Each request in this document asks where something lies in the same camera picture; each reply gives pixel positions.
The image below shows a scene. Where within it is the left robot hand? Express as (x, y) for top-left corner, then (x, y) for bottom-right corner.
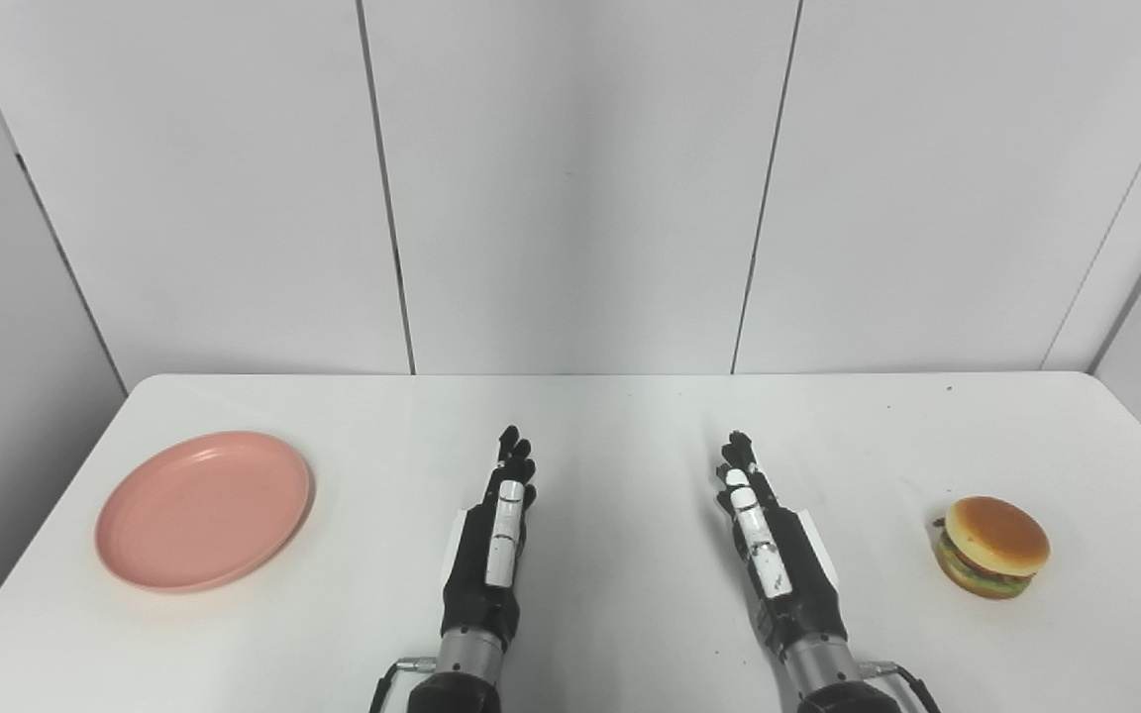
(440, 426), (539, 652)

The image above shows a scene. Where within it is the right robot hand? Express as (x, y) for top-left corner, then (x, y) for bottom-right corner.
(715, 430), (848, 657)

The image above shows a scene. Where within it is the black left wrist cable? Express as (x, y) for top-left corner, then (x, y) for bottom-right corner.
(369, 658), (437, 713)

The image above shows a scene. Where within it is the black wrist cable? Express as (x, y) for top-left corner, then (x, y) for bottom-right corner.
(860, 661), (942, 713)
(369, 658), (437, 713)

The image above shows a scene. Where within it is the toy hamburger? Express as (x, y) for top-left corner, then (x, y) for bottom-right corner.
(932, 496), (1051, 600)

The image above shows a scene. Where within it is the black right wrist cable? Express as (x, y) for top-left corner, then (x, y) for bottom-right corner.
(860, 661), (942, 713)

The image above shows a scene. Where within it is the pink plate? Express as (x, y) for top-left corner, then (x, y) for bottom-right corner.
(95, 431), (314, 594)

